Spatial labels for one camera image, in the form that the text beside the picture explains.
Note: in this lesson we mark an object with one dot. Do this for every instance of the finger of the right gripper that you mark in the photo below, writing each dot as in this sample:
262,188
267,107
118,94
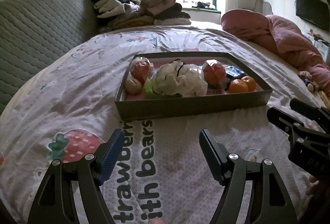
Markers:
291,124

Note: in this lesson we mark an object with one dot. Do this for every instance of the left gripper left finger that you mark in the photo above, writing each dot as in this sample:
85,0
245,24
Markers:
54,199

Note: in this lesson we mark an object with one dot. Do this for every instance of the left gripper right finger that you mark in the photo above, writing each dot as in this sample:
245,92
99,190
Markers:
269,201

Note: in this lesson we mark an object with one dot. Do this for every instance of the orange tangerine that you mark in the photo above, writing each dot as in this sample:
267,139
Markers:
237,86
250,82

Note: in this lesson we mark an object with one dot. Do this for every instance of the orange tangerine front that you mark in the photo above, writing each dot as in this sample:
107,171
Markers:
237,86

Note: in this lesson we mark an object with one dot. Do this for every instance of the blue snack packet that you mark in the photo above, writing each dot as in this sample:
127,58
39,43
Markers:
233,72

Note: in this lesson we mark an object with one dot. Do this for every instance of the red egg toy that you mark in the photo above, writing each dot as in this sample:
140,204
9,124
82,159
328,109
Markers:
214,73

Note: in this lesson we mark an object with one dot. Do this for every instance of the white drawstring cloth bag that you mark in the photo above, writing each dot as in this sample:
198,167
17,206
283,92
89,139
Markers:
178,78

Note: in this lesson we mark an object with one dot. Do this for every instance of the person's right hand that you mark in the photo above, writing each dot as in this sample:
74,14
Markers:
314,187

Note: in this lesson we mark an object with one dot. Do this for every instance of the person's left hand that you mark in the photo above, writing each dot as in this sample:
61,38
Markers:
156,221

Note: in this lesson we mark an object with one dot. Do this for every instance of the wooden block toy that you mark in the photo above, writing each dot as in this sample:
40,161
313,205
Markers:
325,99

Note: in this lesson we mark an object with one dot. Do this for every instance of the small doll toy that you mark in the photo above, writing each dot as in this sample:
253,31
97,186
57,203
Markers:
307,78

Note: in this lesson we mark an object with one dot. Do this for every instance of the pink blanket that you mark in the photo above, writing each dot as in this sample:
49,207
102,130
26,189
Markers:
281,37

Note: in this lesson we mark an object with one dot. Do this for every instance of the strawberry print bed quilt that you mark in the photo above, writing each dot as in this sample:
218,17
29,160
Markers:
162,172

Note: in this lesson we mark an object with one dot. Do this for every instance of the dark cardboard box tray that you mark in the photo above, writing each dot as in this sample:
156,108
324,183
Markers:
139,108

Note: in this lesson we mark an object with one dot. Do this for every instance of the grey quilted headboard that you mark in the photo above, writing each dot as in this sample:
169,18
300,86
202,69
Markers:
36,33

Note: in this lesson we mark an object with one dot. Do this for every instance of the pile of folded clothes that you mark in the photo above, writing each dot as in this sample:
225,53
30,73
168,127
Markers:
121,14

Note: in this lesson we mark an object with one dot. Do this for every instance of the black wall television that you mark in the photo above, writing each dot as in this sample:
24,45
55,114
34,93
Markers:
315,12

